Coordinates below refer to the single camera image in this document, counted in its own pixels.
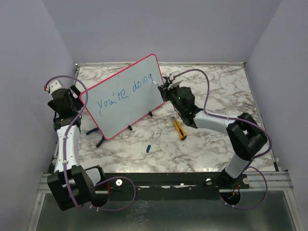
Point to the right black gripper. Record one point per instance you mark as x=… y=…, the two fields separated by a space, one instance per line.
x=165 y=91

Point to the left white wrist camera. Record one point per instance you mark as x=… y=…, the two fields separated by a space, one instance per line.
x=53 y=86

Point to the blue handled pliers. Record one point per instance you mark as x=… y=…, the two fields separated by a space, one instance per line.
x=96 y=136

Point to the yellow utility knife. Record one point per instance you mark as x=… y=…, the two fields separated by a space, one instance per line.
x=179 y=129

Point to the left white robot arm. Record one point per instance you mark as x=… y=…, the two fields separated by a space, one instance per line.
x=71 y=184

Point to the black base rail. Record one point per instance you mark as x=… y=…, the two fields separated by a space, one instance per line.
x=173 y=186

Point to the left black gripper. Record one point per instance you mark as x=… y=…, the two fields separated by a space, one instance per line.
x=79 y=102

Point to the pink framed whiteboard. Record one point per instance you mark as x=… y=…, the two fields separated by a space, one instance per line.
x=122 y=99

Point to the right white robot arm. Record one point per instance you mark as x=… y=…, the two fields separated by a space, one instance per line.
x=246 y=137

